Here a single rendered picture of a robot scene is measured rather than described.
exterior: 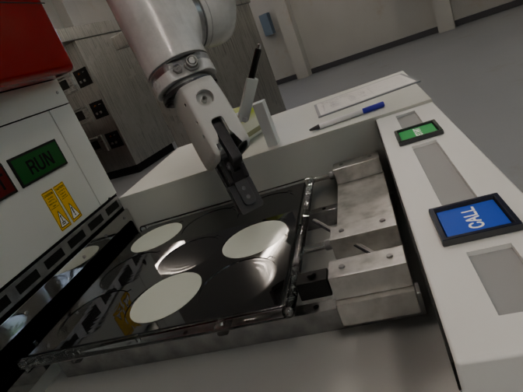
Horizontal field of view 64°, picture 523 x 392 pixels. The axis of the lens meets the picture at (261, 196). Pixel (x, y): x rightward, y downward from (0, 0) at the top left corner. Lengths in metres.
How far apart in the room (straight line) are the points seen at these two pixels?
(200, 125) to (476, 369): 0.37
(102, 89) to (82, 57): 0.49
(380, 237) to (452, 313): 0.24
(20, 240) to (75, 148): 0.23
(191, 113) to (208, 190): 0.34
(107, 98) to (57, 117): 5.96
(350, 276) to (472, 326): 0.19
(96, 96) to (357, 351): 6.52
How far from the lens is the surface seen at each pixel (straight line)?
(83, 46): 6.88
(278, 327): 0.53
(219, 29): 0.61
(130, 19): 0.57
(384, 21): 10.16
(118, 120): 6.82
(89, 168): 0.88
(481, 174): 0.46
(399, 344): 0.49
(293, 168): 0.79
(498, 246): 0.35
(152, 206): 0.90
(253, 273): 0.53
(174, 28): 0.55
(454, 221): 0.37
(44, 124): 0.83
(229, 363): 0.55
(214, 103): 0.51
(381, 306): 0.46
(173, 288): 0.58
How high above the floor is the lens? 1.15
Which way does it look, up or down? 19 degrees down
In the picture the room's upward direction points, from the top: 22 degrees counter-clockwise
